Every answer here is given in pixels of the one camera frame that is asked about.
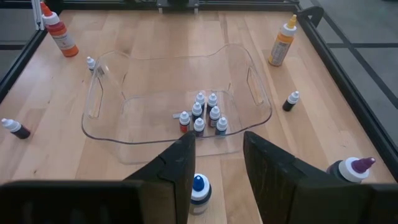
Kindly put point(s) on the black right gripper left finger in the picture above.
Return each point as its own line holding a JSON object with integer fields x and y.
{"x": 174, "y": 174}

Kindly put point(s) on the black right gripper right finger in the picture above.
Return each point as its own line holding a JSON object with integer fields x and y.
{"x": 273, "y": 180}

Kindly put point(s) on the small dark food coloring bottle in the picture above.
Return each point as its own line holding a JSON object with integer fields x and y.
{"x": 212, "y": 100}
{"x": 199, "y": 127}
{"x": 290, "y": 101}
{"x": 15, "y": 128}
{"x": 196, "y": 111}
{"x": 221, "y": 126}
{"x": 200, "y": 99}

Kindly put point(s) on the large purple food coloring bottle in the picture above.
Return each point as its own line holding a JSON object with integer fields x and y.
{"x": 349, "y": 169}

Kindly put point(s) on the large yellow food coloring bottle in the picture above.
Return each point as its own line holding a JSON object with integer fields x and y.
{"x": 281, "y": 43}

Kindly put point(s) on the small green food coloring bottle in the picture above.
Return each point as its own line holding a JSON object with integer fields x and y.
{"x": 90, "y": 63}

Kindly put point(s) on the large orange-red food coloring bottle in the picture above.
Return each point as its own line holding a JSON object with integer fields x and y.
{"x": 62, "y": 37}

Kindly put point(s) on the large blue food coloring bottle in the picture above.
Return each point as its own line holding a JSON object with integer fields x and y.
{"x": 200, "y": 193}

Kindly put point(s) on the clear plastic bin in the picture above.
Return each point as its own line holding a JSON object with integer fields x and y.
{"x": 146, "y": 124}

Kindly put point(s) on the black corner bracket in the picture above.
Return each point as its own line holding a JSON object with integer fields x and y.
{"x": 312, "y": 14}

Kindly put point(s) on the silver metal bracket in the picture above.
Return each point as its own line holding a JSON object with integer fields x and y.
{"x": 38, "y": 15}

